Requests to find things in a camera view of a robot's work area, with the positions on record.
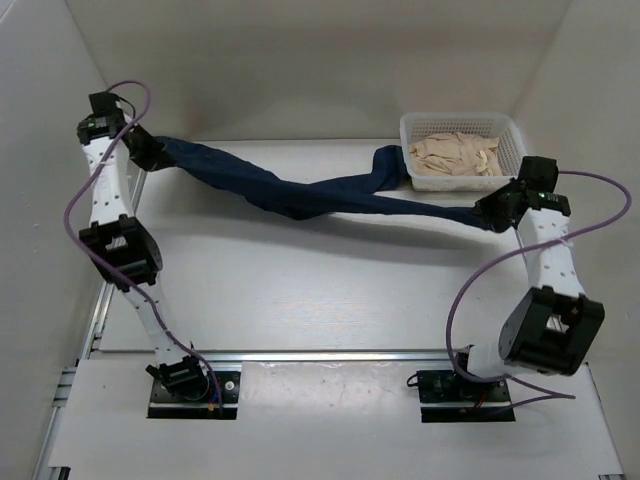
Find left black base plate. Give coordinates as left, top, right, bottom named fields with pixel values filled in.
left=147, top=370, right=242, bottom=420

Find dark blue denim trousers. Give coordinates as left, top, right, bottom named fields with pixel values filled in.
left=157, top=136, right=494, bottom=231

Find white plastic basket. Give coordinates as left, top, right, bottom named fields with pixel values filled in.
left=400, top=112, right=526, bottom=192

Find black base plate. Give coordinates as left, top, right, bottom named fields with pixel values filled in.
left=407, top=370, right=515, bottom=423
left=147, top=370, right=242, bottom=420

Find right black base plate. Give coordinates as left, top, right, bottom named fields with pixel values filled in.
left=407, top=370, right=515, bottom=423

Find aluminium rail frame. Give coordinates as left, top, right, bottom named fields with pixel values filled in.
left=50, top=171, right=636, bottom=479

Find beige crumpled garment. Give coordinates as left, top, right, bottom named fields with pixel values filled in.
left=409, top=132, right=503, bottom=177

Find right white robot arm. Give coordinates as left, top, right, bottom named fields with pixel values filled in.
left=449, top=156, right=605, bottom=400

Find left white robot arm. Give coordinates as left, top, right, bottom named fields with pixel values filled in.
left=77, top=91, right=213, bottom=401

